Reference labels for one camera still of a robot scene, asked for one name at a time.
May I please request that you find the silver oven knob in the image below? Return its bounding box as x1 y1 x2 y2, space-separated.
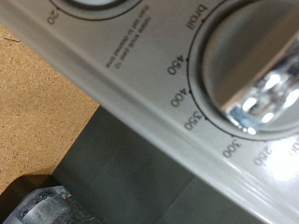
50 0 144 21
188 0 299 142

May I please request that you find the silver toaster oven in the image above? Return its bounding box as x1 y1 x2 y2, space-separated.
0 0 299 224

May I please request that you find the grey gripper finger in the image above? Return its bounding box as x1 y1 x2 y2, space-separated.
0 174 105 224

